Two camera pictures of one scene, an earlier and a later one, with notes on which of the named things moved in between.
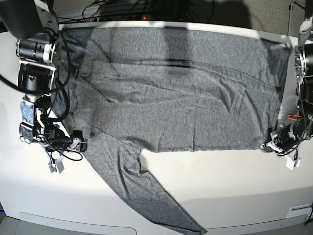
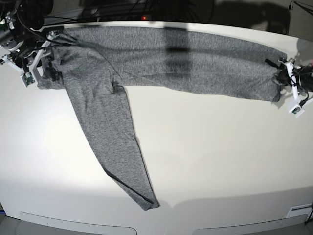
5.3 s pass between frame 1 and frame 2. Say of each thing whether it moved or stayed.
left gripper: moved
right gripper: moved
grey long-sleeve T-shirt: moved
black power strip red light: stayed
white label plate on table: stayed
